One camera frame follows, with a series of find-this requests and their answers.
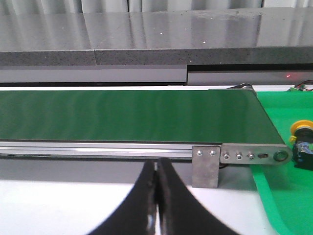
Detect metal conveyor support plate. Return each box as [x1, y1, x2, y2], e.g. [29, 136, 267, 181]
[192, 145, 221, 188]

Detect grey stone counter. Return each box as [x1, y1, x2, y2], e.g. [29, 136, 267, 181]
[0, 7, 313, 86]

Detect aluminium conveyor side rail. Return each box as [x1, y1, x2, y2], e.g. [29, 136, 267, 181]
[0, 141, 193, 160]

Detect green plastic tray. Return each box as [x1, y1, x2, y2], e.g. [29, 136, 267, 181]
[207, 88, 313, 235]

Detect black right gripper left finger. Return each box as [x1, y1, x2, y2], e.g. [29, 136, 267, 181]
[90, 161, 157, 235]

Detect white pleated curtain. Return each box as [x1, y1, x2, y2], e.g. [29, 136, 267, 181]
[0, 0, 313, 15]

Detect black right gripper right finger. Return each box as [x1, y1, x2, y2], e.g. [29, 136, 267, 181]
[157, 158, 237, 235]

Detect green circuit board with wires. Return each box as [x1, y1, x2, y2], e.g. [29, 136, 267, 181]
[289, 79, 313, 92]

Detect green conveyor belt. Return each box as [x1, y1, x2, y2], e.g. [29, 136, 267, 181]
[0, 89, 283, 144]

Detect metal conveyor end bracket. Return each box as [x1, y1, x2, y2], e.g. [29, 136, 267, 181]
[220, 143, 292, 165]

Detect yellow push button switch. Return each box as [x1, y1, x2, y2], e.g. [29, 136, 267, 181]
[290, 120, 313, 171]

